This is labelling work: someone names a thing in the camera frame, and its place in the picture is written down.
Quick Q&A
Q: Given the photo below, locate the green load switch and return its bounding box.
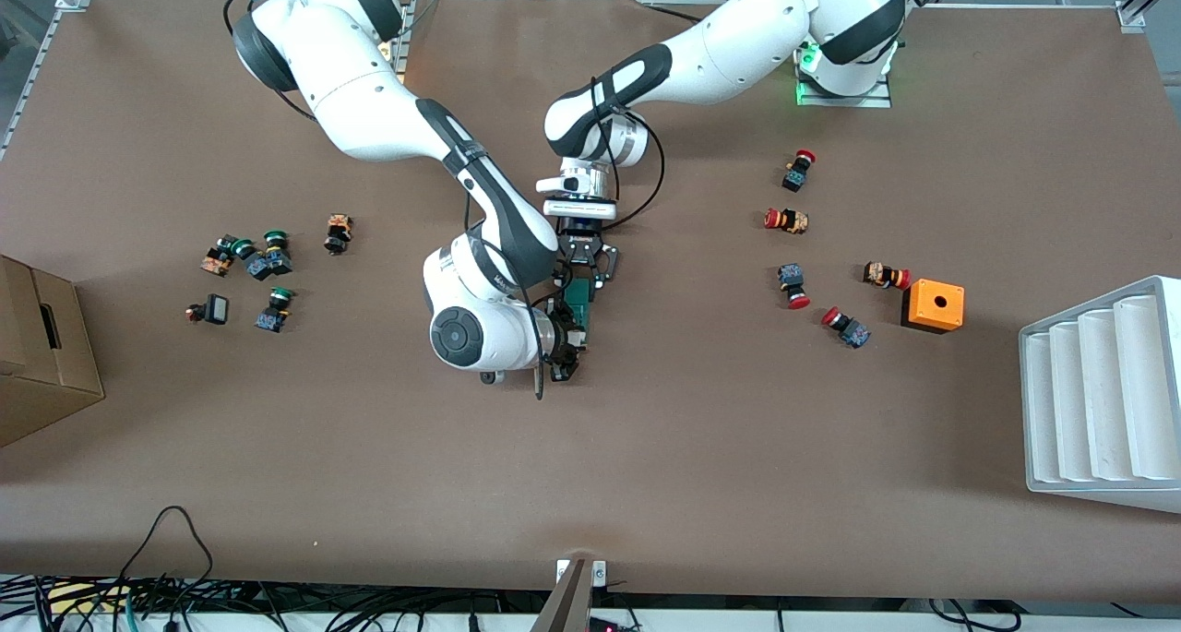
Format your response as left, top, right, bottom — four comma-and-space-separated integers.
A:
565, 280, 596, 349

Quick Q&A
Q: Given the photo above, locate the black square red button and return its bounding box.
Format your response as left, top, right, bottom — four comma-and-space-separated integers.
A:
185, 293, 230, 327

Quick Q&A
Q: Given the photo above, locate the white slotted tray rack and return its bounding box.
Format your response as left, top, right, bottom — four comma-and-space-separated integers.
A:
1018, 275, 1181, 515

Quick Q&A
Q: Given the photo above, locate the brown cardboard box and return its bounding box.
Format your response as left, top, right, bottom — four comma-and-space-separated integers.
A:
0, 255, 105, 448

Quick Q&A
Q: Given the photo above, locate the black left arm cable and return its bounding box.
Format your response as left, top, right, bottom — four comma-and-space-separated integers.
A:
590, 78, 665, 232

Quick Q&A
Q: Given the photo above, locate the brown camera mount bracket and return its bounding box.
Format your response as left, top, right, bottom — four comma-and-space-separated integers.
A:
531, 558, 610, 632

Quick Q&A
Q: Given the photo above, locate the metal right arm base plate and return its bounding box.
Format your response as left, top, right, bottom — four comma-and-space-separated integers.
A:
395, 0, 413, 84

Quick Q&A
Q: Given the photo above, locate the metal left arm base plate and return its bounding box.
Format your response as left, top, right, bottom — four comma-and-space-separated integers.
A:
795, 46, 894, 109

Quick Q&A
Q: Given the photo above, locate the orange button enclosure box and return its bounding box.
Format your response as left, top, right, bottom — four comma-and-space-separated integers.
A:
901, 279, 966, 335

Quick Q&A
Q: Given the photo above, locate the black looped cable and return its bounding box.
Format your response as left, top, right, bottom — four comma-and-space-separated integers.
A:
111, 506, 218, 605

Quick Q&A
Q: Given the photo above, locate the yellow cable tag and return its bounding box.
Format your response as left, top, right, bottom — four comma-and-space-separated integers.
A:
46, 584, 121, 614

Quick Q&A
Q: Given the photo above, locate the aluminium table edge rail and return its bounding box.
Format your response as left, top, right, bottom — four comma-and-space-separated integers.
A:
0, 0, 93, 158

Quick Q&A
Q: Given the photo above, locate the aluminium frame corner post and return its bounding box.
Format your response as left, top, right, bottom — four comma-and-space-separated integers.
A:
1115, 0, 1181, 33

